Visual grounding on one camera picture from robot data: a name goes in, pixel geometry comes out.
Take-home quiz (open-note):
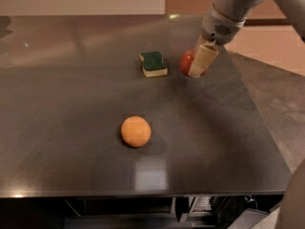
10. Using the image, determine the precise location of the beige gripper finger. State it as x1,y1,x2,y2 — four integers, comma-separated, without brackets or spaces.
188,42,218,78
193,35,207,53

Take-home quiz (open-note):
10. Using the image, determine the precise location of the red apple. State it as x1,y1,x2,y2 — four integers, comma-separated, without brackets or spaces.
179,50,208,78

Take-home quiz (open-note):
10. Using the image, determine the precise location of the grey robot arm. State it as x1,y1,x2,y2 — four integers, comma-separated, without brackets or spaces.
187,0,305,78

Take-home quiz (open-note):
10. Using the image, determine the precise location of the green yellow sponge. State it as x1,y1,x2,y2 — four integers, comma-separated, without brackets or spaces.
139,52,168,77

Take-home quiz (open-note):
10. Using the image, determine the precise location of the orange fruit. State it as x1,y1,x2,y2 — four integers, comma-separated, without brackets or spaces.
120,116,152,148

